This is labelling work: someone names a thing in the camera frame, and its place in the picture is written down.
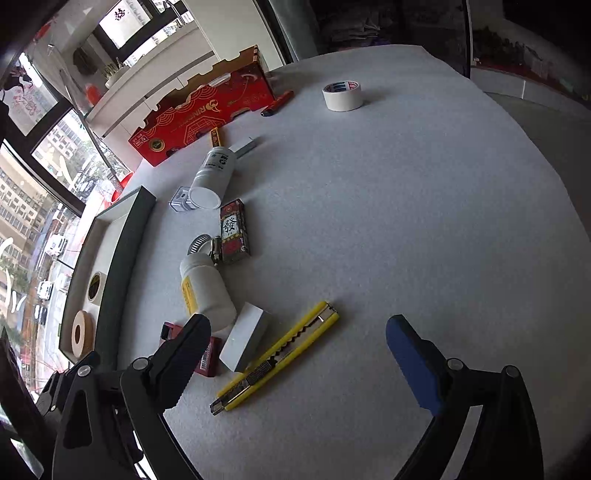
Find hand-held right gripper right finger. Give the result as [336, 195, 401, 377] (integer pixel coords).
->
[386, 315, 546, 480]

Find red black printed box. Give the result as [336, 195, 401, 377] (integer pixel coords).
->
[218, 199, 252, 265]

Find white masking tape roll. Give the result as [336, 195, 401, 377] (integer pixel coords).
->
[322, 80, 365, 112]

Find black yellow tape roll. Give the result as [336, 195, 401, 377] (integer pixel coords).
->
[87, 272, 108, 304]

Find red black marker pen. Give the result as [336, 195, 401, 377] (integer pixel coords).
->
[261, 90, 295, 116]

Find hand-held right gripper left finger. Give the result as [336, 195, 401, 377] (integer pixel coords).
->
[52, 314, 213, 480]

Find large metal hose clamp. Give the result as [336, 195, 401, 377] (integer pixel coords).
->
[187, 234, 223, 267]

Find beige ring disc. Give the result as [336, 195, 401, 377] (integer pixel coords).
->
[71, 309, 97, 357]

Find red box with gold print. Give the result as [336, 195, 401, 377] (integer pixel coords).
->
[159, 322, 222, 378]

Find red cardboard box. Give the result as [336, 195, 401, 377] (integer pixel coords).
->
[128, 45, 278, 168]

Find red plastic bucket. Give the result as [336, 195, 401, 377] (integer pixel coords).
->
[111, 171, 134, 204]

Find white rectangular block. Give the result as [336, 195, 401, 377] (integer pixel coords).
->
[219, 302, 270, 373]

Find grey shallow tray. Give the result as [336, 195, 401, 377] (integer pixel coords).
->
[59, 185, 158, 371]

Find white bottle with black print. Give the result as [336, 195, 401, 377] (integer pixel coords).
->
[189, 147, 239, 211]

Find yellow utility knife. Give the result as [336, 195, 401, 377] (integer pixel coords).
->
[209, 301, 340, 416]

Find white bottle with yellow label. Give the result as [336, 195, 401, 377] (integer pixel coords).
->
[179, 254, 238, 331]

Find white cabinet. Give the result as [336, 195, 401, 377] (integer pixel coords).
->
[85, 21, 218, 139]

